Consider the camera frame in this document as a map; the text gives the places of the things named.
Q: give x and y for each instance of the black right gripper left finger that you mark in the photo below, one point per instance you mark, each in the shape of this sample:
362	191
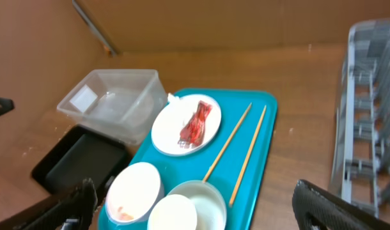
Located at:
72	208

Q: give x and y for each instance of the wooden chopstick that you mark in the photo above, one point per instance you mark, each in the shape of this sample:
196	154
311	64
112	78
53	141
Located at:
247	157
223	149

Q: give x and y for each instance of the white tissue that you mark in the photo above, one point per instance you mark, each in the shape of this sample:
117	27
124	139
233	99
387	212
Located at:
173	99

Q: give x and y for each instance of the left wooden chopstick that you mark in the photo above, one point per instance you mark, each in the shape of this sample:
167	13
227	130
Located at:
223	149

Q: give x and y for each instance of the clear plastic bin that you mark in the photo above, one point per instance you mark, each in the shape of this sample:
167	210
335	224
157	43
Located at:
119	103

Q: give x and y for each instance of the pink small bowl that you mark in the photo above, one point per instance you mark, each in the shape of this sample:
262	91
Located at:
133	194

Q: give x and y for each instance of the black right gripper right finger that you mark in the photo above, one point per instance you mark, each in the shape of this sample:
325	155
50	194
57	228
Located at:
316	208

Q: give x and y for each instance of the red foil wrapper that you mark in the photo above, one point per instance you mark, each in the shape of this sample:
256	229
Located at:
192	134

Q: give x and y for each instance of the white round plate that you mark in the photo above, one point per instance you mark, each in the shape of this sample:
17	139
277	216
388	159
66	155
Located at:
166	129

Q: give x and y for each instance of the right wooden chopstick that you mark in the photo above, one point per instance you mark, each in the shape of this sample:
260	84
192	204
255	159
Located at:
247	157

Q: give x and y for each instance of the grey metal strip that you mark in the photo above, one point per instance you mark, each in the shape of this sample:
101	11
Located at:
94	28

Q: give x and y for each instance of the teal plastic tray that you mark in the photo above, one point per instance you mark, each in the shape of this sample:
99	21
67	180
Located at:
176	170

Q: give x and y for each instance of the grey small bowl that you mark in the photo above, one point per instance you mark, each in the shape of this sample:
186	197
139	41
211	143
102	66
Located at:
208	201

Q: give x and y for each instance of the white cup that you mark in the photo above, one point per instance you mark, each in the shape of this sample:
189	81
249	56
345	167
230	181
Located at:
173	212

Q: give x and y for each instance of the cardboard wall panel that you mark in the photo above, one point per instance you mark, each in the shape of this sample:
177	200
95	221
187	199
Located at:
191	25

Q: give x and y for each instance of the grey dishwasher rack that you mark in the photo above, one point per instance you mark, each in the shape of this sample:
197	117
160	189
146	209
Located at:
360	173

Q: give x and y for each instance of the black rectangular tray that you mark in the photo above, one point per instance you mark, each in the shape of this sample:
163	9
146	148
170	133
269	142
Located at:
82	153

